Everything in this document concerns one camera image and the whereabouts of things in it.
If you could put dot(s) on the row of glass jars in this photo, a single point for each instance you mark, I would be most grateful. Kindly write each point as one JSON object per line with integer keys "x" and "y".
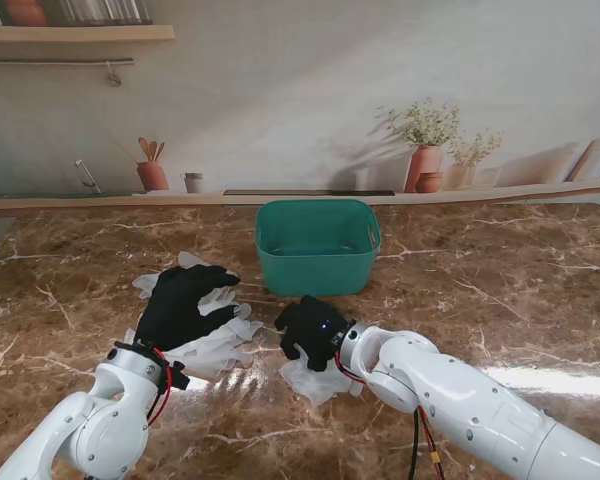
{"x": 105, "y": 11}

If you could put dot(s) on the wooden spoon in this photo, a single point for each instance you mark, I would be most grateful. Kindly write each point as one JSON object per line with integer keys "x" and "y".
{"x": 143, "y": 147}
{"x": 159, "y": 151}

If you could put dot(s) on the wooden spatula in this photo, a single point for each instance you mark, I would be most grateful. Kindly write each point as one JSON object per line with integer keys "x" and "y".
{"x": 152, "y": 151}

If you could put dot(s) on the grey mug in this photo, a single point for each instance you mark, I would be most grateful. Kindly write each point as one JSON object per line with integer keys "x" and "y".
{"x": 194, "y": 183}

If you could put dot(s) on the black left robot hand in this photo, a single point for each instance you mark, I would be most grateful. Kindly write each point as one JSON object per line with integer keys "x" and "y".
{"x": 175, "y": 310}

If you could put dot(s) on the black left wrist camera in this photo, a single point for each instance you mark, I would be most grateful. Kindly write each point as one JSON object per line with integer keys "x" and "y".
{"x": 179, "y": 377}

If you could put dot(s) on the teal plastic basket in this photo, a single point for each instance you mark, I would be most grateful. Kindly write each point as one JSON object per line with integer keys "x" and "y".
{"x": 315, "y": 275}

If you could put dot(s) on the terracotta utensil pot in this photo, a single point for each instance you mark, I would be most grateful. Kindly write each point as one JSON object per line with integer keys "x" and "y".
{"x": 152, "y": 176}

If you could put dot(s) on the small dried flower bouquet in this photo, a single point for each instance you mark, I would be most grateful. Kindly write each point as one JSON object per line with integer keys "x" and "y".
{"x": 477, "y": 147}

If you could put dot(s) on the chrome faucet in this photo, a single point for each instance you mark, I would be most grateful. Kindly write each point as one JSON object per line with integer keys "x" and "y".
{"x": 87, "y": 177}

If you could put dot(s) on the metal wall rail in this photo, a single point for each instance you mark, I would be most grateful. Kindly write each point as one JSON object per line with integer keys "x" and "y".
{"x": 55, "y": 60}

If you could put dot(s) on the metal hook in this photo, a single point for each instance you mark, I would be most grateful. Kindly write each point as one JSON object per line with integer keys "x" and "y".
{"x": 113, "y": 75}

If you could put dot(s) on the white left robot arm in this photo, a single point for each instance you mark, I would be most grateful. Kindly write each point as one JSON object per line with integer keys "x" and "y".
{"x": 100, "y": 430}

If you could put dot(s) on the wooden wall shelf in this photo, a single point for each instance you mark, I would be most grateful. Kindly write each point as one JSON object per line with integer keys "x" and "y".
{"x": 80, "y": 32}

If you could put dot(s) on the terracotta jar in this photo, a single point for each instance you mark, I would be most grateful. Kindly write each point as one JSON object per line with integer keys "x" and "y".
{"x": 26, "y": 12}

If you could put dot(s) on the pale wooden cutting board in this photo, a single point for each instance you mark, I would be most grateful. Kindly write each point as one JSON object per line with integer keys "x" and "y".
{"x": 587, "y": 160}

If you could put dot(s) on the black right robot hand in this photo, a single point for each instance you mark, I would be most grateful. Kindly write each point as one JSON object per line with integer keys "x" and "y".
{"x": 312, "y": 327}

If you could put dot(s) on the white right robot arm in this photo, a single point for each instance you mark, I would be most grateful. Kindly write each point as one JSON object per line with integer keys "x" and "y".
{"x": 455, "y": 390}

